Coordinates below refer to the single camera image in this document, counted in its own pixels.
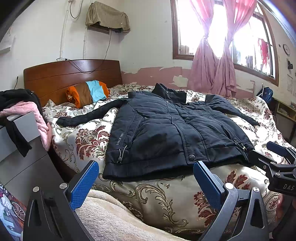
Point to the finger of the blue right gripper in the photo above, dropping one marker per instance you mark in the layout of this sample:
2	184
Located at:
259	160
282	151

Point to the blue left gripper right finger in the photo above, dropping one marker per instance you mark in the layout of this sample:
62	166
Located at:
210	185

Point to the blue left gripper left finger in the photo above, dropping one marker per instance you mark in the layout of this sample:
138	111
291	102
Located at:
81	183

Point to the dark navy padded jacket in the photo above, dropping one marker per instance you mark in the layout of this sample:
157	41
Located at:
158	134

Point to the cream fleece blanket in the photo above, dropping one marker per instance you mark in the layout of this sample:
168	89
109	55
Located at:
105	218

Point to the wooden side shelf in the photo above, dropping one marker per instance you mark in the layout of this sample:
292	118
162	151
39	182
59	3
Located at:
284	110

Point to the floral patterned bed quilt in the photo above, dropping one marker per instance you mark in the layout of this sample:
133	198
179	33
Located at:
178	204

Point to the blue backpack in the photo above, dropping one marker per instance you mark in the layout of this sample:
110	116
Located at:
266	94

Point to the grey bedside cabinet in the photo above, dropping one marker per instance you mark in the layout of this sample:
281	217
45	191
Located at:
19	174

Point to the pink fluffy garment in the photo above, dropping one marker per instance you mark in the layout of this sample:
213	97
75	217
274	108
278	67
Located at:
23	108

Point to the pink tied curtain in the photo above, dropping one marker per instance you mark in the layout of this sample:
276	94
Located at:
210	74

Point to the orange brown blue pillow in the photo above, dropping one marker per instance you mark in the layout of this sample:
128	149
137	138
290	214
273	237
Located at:
86	93

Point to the red hanging garment outside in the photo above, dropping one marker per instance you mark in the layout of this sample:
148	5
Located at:
264	50

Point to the brown framed window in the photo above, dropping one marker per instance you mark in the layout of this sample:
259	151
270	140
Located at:
244	49

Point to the wooden brown headboard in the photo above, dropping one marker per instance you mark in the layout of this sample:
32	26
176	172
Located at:
49	81

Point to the round wall clock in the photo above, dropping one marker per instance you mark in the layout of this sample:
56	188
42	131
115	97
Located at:
286	49

